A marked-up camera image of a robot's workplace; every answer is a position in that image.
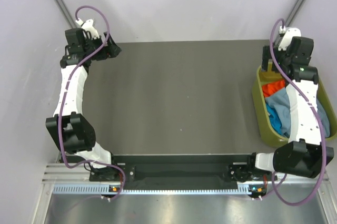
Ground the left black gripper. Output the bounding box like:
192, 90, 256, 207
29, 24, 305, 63
83, 32, 122, 61

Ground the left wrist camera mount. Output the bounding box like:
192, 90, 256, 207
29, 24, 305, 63
75, 18, 100, 39

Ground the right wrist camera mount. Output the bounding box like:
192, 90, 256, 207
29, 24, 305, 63
277, 26, 302, 51

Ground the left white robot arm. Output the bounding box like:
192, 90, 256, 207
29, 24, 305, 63
45, 28, 121, 180

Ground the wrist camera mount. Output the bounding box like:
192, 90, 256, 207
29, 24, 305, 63
75, 18, 100, 39
277, 26, 302, 51

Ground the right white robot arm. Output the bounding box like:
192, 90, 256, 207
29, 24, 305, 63
245, 36, 334, 180

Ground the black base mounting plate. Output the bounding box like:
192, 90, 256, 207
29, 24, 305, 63
89, 154, 271, 189

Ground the slotted grey cable duct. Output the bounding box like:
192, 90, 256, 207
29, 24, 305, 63
53, 184, 264, 195

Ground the bright blue t shirt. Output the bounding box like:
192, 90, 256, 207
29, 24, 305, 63
266, 104, 282, 135

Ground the orange t shirt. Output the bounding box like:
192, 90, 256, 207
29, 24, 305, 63
261, 79, 285, 98

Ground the aluminium frame rail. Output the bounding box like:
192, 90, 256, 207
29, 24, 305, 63
42, 163, 317, 185

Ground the olive green plastic bin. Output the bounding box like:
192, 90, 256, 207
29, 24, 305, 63
252, 63, 336, 148

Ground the light blue t shirt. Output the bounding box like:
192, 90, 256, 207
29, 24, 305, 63
265, 88, 330, 138

